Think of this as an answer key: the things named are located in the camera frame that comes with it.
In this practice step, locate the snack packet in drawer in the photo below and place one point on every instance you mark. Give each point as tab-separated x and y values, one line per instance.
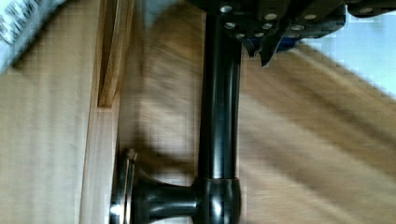
20	22

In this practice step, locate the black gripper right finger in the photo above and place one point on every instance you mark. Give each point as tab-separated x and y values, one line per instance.
323	17

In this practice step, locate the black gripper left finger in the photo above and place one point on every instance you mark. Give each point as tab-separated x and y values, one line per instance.
254	23

